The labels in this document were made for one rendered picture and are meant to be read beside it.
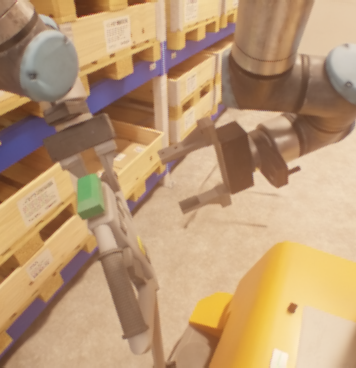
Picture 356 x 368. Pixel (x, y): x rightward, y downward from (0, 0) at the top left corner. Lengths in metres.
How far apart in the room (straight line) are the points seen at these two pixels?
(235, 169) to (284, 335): 0.56
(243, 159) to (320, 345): 0.61
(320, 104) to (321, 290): 0.71
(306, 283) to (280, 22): 0.84
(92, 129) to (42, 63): 0.21
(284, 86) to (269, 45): 0.09
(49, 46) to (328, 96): 0.38
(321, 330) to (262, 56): 0.79
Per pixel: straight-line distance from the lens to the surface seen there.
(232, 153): 0.51
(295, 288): 1.02
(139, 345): 0.45
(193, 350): 1.36
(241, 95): 0.44
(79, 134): 0.58
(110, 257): 0.45
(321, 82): 0.46
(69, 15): 1.40
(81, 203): 0.46
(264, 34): 0.37
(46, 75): 0.40
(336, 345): 0.98
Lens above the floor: 1.72
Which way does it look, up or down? 39 degrees down
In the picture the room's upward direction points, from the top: straight up
